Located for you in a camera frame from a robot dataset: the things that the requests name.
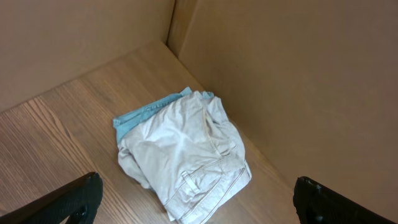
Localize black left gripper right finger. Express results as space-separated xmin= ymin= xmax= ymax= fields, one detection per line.
xmin=293 ymin=176 xmax=396 ymax=224

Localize beige khaki shorts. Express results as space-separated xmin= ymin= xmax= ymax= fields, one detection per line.
xmin=118 ymin=91 xmax=252 ymax=223

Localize folded light blue jeans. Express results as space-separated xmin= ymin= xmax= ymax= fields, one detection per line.
xmin=113 ymin=86 xmax=194 ymax=148

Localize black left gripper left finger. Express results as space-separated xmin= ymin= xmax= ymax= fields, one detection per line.
xmin=1 ymin=172 xmax=103 ymax=224

